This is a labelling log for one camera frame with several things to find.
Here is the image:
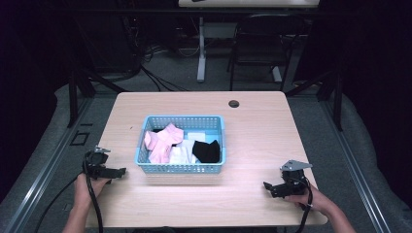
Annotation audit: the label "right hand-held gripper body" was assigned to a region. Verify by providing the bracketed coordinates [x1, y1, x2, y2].
[279, 159, 314, 197]

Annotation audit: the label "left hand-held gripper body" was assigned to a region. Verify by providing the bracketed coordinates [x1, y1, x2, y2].
[84, 146, 112, 179]

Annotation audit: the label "person's right hand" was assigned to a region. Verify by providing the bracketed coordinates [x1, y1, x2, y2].
[284, 185, 335, 216]

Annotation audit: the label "person's left hand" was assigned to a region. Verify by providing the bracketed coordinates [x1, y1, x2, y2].
[73, 173, 112, 209]

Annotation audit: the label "pink sock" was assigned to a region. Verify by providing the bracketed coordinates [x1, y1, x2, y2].
[143, 130, 160, 151]
[148, 122, 186, 165]

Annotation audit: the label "blue plastic basket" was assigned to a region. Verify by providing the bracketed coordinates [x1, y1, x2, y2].
[134, 115, 227, 175]

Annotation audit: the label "white sock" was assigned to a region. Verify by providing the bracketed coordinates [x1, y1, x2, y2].
[168, 139, 199, 165]

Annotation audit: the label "black metal stand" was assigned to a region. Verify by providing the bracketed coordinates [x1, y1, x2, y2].
[65, 62, 128, 129]
[284, 69, 345, 132]

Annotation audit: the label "black sock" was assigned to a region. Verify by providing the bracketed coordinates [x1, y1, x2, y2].
[191, 139, 222, 164]

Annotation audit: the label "black chair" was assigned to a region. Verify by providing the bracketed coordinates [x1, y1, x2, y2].
[225, 13, 307, 92]

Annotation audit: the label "white desk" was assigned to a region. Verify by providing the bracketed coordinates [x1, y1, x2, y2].
[177, 0, 321, 83]

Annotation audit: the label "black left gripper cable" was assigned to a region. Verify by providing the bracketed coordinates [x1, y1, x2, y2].
[83, 158, 105, 233]

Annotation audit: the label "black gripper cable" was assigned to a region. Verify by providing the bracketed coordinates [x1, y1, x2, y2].
[83, 158, 105, 233]
[293, 177, 314, 233]

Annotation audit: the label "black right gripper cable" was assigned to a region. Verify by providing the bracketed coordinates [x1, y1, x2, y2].
[293, 177, 314, 233]

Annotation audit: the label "aluminium floor rail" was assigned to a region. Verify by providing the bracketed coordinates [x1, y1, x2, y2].
[321, 96, 394, 233]
[0, 96, 95, 233]

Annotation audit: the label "thin black cable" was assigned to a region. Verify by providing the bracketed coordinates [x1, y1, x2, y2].
[33, 176, 80, 233]

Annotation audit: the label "black floor cables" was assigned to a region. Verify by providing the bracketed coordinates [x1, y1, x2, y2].
[139, 45, 190, 93]

